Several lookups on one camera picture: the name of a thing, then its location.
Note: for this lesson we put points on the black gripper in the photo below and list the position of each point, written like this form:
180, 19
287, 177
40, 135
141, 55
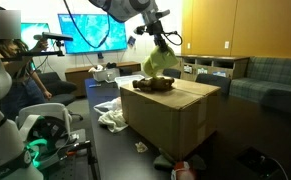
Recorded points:
156, 30

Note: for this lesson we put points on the clear plastic container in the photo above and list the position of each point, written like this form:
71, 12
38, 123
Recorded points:
123, 80

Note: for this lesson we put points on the black office chair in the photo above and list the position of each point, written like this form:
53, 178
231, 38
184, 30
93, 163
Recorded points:
62, 91

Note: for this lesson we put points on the wall mounted TV screen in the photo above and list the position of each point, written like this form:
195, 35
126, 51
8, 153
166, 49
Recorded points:
92, 33

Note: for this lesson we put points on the small paper wrapper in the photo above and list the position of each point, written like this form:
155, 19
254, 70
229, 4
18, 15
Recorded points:
141, 147

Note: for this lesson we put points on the person in striped shirt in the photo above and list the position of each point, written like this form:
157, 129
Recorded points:
27, 88

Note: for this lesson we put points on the large cardboard box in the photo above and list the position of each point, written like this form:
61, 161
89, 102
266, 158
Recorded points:
178, 120

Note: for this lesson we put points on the brown plush moose toy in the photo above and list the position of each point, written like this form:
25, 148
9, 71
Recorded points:
153, 84

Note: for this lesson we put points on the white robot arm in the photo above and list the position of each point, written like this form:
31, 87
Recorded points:
15, 162

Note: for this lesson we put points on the white cloth rag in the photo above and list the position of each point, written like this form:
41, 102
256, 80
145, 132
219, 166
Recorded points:
113, 120

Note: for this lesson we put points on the green plaid sofa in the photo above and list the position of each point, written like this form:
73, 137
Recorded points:
267, 81

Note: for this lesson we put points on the yellow microfiber cloth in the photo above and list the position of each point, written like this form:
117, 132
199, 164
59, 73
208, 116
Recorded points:
158, 60

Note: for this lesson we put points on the white plastic bag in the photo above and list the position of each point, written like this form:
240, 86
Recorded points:
111, 105

